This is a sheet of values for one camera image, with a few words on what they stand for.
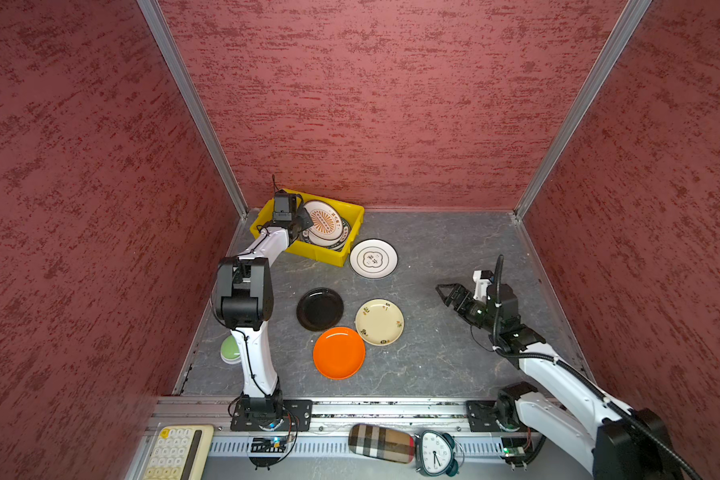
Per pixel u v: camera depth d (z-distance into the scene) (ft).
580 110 2.94
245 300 1.75
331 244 3.47
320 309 3.05
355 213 3.62
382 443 2.23
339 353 2.79
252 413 2.22
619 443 1.30
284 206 2.60
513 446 2.31
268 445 2.34
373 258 3.49
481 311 2.33
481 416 2.43
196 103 2.87
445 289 2.60
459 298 2.43
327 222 3.59
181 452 2.21
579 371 2.80
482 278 2.54
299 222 3.02
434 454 2.16
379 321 3.03
